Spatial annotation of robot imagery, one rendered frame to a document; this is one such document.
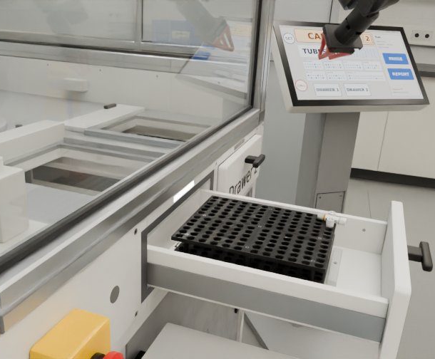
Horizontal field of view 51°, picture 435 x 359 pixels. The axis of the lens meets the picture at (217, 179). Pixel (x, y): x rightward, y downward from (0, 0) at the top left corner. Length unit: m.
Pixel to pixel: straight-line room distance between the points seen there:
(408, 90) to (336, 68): 0.27
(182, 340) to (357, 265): 0.30
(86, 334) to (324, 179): 1.30
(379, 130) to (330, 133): 2.14
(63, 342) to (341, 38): 0.99
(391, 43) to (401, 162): 2.16
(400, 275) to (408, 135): 3.21
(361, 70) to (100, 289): 1.23
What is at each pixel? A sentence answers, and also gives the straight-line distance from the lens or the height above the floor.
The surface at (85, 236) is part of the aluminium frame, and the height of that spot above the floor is 0.98.
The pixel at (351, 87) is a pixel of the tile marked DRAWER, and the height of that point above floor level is 1.01.
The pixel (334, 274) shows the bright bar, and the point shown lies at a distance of 0.72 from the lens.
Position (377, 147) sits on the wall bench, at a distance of 3.77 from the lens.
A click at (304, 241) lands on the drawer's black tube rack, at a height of 0.90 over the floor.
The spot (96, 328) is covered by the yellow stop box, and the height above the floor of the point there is 0.91.
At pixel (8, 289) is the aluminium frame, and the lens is 0.43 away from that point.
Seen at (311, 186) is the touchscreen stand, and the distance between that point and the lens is 1.66.
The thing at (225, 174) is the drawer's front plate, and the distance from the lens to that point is 0.89.
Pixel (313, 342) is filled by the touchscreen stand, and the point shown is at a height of 0.04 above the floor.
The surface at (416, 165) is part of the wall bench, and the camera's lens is 3.84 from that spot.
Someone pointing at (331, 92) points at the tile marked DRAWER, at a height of 1.00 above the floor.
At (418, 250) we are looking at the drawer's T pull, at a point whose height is 0.91.
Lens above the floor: 1.21
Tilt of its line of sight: 20 degrees down
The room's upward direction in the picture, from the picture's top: 3 degrees clockwise
